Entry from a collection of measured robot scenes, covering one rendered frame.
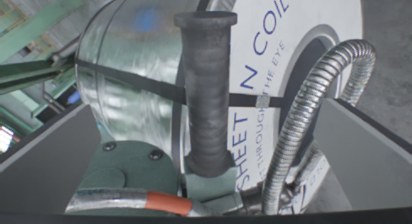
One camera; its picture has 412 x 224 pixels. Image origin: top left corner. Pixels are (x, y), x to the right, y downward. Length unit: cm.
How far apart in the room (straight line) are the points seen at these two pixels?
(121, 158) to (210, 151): 12
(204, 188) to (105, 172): 10
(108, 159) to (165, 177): 7
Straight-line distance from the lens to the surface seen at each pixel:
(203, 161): 19
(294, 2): 65
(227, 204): 22
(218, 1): 42
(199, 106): 15
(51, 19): 494
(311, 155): 32
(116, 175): 23
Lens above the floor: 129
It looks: 19 degrees down
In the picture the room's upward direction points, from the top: 139 degrees counter-clockwise
